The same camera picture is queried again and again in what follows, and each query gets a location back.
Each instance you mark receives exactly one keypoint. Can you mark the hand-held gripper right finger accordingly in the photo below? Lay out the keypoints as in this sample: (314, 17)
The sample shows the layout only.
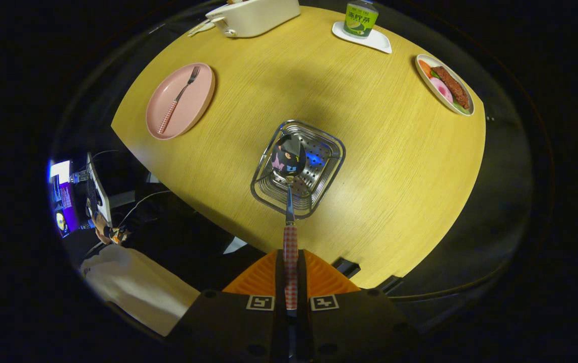
(354, 327)

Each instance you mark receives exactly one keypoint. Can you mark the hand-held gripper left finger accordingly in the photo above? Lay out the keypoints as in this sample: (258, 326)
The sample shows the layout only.
(228, 327)

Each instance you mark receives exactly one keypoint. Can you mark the white clothing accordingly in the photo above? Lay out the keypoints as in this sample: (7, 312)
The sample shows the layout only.
(137, 290)

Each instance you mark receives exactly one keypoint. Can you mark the metal drain basket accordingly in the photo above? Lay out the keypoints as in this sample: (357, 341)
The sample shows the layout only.
(326, 151)

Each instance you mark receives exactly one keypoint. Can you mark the grey monitor panel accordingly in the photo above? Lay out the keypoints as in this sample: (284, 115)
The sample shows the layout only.
(98, 189)

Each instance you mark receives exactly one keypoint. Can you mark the lit computer screen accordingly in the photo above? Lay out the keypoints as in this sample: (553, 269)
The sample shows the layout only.
(64, 201)

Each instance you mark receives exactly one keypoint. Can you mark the pink plate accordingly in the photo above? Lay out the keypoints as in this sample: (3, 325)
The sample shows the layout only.
(195, 101)

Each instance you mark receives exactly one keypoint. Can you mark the green lettuce leaf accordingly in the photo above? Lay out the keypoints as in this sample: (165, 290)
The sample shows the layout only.
(462, 107)

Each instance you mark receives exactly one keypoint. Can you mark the pink round food slice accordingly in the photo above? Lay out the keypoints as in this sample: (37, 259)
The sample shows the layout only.
(441, 91)

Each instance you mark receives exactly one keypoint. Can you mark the white plate of food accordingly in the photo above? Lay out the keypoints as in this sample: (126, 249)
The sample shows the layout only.
(427, 83)

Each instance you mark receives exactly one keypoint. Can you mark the red meat piece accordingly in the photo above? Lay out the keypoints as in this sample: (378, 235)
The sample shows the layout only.
(452, 85)

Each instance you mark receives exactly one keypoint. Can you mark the orange carrot slice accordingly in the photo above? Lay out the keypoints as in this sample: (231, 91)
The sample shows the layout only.
(425, 67)

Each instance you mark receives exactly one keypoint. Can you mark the white square coaster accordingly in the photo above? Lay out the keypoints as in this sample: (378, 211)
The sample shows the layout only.
(377, 41)

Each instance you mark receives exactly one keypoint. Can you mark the white divided condiment tray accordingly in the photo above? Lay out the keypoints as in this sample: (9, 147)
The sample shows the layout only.
(200, 27)

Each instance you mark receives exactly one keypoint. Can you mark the green tea bottle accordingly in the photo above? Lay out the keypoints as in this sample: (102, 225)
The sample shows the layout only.
(361, 20)

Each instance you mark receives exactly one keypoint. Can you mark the white toaster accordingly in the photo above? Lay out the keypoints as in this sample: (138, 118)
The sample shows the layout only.
(258, 17)

